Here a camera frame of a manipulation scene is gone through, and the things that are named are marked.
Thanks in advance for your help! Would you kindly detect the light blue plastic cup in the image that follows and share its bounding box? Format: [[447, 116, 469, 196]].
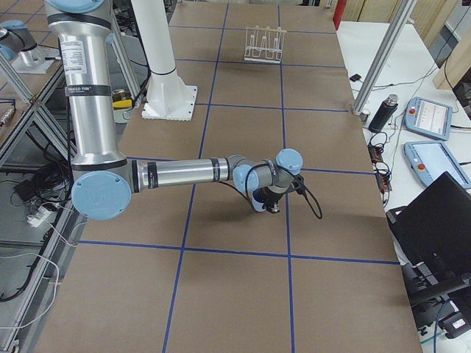
[[251, 189, 265, 213]]

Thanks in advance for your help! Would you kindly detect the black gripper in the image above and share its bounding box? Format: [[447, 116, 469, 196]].
[[262, 187, 287, 213]]

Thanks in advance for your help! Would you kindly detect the white enamel pot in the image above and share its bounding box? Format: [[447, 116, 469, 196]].
[[112, 89, 133, 124]]

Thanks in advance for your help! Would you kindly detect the blue teach pendant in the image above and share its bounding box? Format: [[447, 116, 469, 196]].
[[403, 141, 470, 190], [403, 96, 453, 141]]

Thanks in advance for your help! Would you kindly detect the small black adapter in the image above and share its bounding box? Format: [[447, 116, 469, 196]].
[[350, 74, 361, 82]]

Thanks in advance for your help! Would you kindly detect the white wire cup holder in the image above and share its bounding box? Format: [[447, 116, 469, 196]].
[[244, 25, 287, 64]]

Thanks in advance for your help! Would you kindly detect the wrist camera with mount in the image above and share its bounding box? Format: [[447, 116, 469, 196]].
[[291, 174, 306, 196]]

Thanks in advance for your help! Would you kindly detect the far blue teach pendant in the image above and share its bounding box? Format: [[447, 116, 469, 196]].
[[403, 96, 453, 141]]

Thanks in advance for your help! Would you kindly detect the white power strip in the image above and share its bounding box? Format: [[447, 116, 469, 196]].
[[26, 206, 55, 228]]

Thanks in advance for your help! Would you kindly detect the near blue teach pendant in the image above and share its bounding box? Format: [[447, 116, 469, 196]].
[[403, 141, 470, 190]]

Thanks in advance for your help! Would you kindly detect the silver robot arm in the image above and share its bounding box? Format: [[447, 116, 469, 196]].
[[1, 20, 61, 74], [45, 1, 305, 221]]

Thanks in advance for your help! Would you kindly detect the black thermos bottle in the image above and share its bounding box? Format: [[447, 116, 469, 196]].
[[368, 94, 398, 133]]

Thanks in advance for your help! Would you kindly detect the orange black usb hub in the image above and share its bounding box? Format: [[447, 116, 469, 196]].
[[368, 144, 392, 193]]

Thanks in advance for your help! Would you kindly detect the aluminium frame post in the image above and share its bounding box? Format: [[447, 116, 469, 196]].
[[352, 0, 417, 115]]

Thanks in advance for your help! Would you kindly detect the white camera mast pedestal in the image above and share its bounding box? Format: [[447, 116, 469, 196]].
[[132, 0, 198, 121]]

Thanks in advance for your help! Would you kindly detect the black laptop on stand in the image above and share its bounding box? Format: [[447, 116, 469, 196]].
[[386, 172, 470, 316]]

